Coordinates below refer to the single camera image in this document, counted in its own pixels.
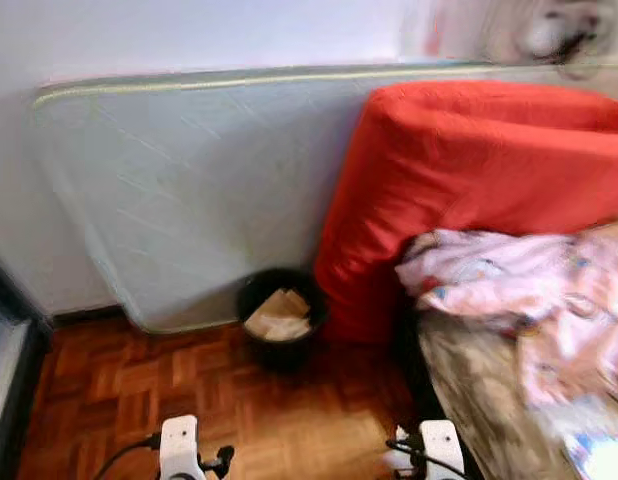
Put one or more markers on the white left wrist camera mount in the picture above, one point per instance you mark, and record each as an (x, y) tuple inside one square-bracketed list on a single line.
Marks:
[(179, 445)]

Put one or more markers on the pink cartoon bear blanket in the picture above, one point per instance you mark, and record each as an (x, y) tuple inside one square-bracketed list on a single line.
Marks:
[(499, 280)]

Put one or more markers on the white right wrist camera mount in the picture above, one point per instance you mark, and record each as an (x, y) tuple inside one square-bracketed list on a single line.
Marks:
[(441, 445)]

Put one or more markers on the crumpled brown paper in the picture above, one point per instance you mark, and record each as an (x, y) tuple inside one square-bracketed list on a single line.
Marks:
[(279, 315)]

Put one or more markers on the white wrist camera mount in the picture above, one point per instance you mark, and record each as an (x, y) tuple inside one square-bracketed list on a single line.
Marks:
[(441, 445), (179, 445)]

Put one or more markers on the red folded mattress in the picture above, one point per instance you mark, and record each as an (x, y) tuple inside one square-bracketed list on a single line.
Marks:
[(469, 160)]

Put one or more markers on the colourful comic magazine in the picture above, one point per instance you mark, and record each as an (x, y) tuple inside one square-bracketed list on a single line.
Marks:
[(589, 455)]

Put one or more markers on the round white black fan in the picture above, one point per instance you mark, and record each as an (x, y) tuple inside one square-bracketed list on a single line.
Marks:
[(549, 35)]

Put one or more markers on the black waste bin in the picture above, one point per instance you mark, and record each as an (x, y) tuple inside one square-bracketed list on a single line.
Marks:
[(279, 352)]

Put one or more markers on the bed with grey floral sheet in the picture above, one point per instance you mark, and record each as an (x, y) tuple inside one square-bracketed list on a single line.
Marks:
[(479, 390)]

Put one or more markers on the white quilted mattress green trim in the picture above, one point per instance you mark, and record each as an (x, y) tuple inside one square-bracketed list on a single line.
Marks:
[(189, 180)]

